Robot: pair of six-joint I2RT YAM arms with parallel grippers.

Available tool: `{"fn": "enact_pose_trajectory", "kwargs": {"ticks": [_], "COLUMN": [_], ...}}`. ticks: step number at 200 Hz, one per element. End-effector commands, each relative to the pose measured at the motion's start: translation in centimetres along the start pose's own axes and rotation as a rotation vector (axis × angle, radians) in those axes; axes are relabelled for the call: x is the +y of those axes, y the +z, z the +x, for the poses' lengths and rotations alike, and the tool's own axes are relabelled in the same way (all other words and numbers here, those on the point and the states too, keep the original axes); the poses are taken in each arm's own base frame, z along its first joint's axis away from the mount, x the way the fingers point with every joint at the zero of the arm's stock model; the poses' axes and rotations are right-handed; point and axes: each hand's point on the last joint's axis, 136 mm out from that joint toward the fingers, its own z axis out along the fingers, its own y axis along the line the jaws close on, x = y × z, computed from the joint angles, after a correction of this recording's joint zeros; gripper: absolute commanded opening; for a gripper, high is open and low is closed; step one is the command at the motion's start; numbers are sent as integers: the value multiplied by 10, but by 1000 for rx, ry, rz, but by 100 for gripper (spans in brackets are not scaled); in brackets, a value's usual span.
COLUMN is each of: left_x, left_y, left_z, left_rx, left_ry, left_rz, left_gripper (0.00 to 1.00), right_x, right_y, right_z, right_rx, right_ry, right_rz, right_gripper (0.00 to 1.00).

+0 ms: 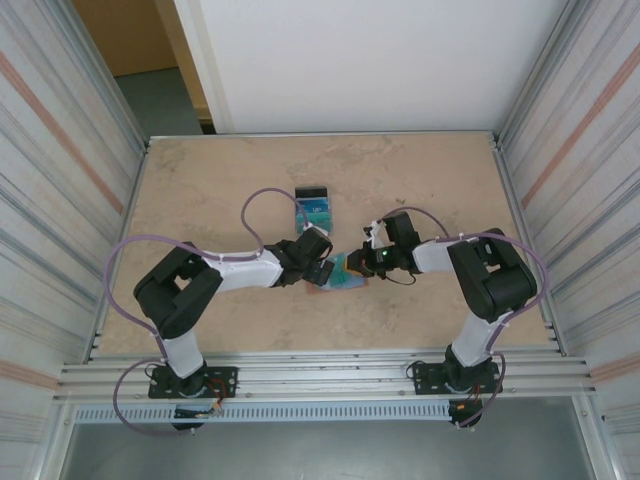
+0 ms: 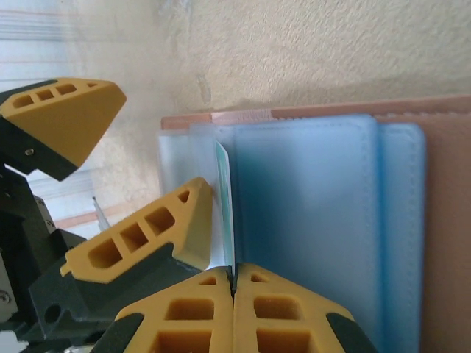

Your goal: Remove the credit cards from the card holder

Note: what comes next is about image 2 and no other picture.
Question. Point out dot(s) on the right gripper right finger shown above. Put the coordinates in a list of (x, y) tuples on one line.
[(287, 323)]

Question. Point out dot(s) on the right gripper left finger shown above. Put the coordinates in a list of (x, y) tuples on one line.
[(184, 323)]

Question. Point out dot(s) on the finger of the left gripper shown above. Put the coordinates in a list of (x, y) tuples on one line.
[(73, 121), (165, 228)]

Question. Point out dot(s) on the teal white credit card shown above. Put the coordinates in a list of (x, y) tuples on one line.
[(225, 206)]

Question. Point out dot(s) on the pink leather card wallet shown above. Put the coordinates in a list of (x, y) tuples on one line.
[(331, 220)]

